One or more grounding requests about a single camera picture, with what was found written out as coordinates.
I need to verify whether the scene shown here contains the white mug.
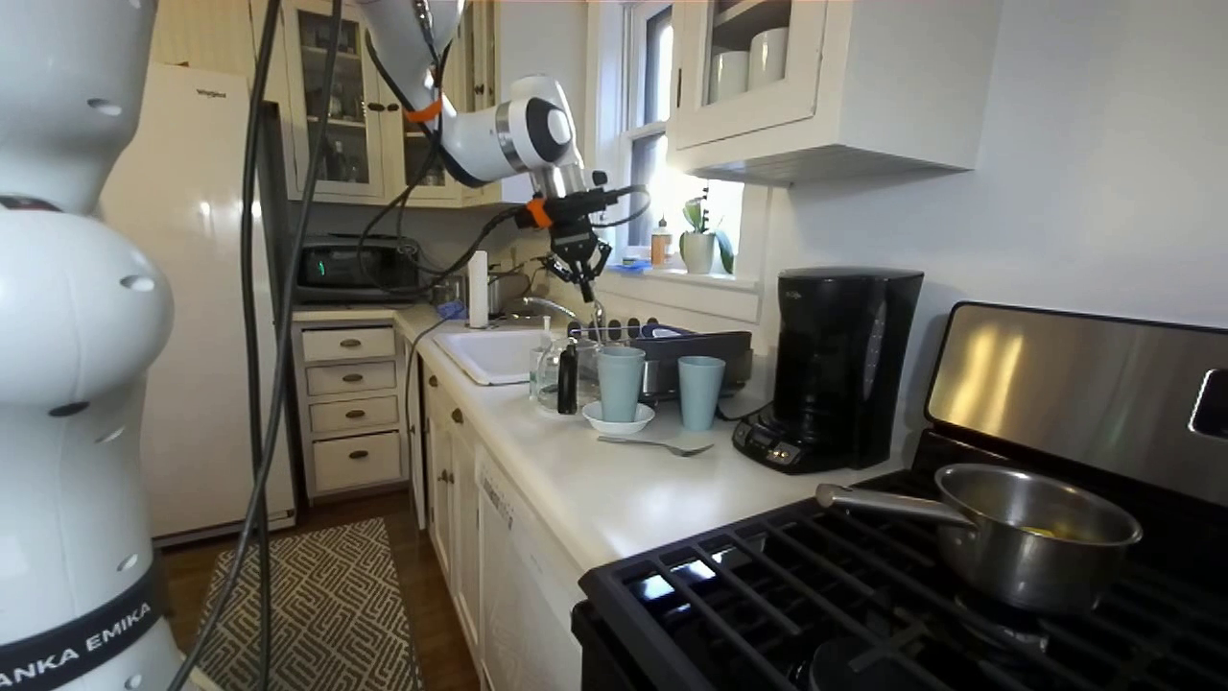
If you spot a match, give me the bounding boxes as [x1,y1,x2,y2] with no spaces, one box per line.
[745,21,791,95]
[710,46,752,107]

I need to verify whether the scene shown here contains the potted plant white pot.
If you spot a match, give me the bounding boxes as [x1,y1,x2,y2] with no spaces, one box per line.
[677,188,742,280]

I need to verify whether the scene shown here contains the white lower kitchen cabinet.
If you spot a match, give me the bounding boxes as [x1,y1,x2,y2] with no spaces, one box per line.
[420,340,593,691]

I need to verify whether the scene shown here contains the clear drinking glass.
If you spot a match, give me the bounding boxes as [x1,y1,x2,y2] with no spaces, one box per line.
[526,331,566,403]

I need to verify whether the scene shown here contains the orange soap bottle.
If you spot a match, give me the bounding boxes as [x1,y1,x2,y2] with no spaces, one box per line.
[646,213,681,273]

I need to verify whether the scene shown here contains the steel saucepan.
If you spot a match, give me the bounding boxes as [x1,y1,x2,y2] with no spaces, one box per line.
[813,461,1149,616]

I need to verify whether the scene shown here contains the metal spoon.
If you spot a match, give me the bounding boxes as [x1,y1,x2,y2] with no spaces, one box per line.
[595,429,719,461]

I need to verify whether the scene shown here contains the black microwave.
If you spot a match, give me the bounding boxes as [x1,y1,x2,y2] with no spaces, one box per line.
[291,234,428,304]

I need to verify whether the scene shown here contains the white paper towel roll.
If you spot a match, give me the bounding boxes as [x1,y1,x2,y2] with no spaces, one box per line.
[466,244,495,332]

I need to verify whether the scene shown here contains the light wooden spoon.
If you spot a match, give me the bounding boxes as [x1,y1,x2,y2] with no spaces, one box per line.
[585,280,610,348]

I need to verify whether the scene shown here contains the teal cup on saucer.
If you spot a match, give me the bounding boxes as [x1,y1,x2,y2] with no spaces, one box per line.
[595,340,648,424]

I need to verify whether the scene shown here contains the white drawer cabinet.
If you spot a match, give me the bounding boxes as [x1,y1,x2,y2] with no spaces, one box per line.
[288,309,424,504]

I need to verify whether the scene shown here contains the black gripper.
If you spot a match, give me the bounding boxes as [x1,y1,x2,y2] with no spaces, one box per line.
[530,180,646,307]

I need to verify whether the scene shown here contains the white kitchen sink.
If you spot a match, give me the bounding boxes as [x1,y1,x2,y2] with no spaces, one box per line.
[431,323,570,390]

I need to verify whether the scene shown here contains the white saucer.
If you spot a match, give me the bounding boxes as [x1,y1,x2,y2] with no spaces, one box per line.
[578,400,659,440]

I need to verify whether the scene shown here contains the white glass-door wall cabinet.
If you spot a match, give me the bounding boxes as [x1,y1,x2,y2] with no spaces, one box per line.
[263,0,506,209]

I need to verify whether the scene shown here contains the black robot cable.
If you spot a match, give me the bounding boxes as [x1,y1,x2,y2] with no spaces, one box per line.
[170,0,543,691]

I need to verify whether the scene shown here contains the black coffee maker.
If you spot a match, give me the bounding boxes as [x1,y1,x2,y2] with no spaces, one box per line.
[728,264,930,477]

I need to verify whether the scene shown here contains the small black bottle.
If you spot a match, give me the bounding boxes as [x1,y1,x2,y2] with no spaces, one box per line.
[552,332,585,417]

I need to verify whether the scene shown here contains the white wall cabinet with mugs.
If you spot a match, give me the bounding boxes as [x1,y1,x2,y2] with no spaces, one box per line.
[663,0,1001,188]

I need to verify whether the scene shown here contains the teal cup without saucer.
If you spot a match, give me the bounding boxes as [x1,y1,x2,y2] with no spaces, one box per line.
[677,354,728,433]

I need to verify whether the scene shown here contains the black gas stove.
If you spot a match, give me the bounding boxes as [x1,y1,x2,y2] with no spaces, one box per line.
[570,300,1228,691]

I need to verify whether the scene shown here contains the patterned beige rug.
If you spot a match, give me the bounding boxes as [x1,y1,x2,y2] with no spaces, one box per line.
[188,515,428,691]

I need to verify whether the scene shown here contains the white refrigerator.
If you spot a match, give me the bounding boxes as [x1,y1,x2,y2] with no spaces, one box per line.
[95,60,300,547]

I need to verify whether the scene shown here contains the chrome faucet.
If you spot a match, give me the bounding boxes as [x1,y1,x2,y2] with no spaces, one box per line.
[513,287,585,327]

